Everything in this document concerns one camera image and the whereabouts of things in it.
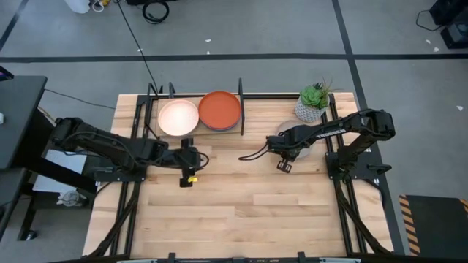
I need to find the pale pink plate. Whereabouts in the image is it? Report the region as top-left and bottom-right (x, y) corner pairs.
(276, 119), (312, 160)

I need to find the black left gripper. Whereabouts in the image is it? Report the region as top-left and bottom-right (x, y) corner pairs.
(174, 137), (203, 188)

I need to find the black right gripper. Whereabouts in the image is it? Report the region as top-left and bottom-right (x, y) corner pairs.
(265, 126), (305, 174)

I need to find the white sheet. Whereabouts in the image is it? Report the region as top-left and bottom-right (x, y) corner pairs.
(31, 148), (89, 194)

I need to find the wooden shelf with black frame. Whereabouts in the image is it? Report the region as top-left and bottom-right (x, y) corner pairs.
(146, 77), (246, 140)

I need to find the black aluminium rig frame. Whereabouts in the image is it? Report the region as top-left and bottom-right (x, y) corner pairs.
(83, 82), (395, 263)

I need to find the terracotta plate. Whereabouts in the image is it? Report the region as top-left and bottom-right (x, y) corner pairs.
(197, 90), (243, 131)

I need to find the coiled black cable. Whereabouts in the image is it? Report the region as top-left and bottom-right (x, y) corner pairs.
(141, 0), (170, 26)

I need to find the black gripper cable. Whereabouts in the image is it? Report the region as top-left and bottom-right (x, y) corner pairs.
(238, 142), (271, 162)
(195, 150), (211, 171)

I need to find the black mat with hazard stripes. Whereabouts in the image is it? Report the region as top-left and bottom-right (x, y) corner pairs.
(398, 194), (468, 257)

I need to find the potted succulent in white pot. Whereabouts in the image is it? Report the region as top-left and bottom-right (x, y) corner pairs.
(293, 77), (343, 123)

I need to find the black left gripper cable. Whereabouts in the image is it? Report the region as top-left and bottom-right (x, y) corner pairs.
(195, 150), (211, 171)

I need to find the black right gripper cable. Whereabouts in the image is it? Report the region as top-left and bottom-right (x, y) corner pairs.
(238, 142), (271, 162)

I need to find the clear plastic bag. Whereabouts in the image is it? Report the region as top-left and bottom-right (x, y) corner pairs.
(56, 189), (90, 208)

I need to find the white floor appliance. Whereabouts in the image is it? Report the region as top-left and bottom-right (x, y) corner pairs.
(64, 0), (91, 15)

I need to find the black floor cable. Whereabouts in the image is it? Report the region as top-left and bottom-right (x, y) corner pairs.
(116, 0), (161, 93)

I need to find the peach plate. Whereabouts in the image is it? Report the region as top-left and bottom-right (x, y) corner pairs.
(157, 99), (200, 137)

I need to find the black equipment case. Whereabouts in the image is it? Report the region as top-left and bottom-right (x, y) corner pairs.
(429, 0), (468, 50)

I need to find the blue-grey plate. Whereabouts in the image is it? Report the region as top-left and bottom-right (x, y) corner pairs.
(202, 122), (239, 132)

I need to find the black desk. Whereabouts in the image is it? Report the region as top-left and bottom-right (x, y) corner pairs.
(0, 65), (49, 242)

